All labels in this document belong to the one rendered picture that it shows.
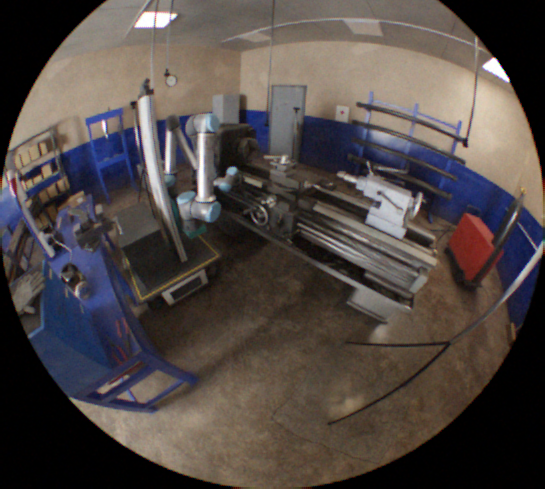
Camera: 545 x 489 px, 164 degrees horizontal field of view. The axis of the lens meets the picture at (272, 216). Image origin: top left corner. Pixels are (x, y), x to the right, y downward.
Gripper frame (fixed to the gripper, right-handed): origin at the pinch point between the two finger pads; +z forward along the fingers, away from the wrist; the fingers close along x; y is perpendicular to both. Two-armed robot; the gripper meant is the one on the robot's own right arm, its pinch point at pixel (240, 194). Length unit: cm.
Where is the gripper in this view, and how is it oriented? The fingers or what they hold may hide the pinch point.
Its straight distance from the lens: 185.8
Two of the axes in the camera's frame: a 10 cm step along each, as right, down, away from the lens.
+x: 8.2, 4.5, -3.7
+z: 0.9, 5.3, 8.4
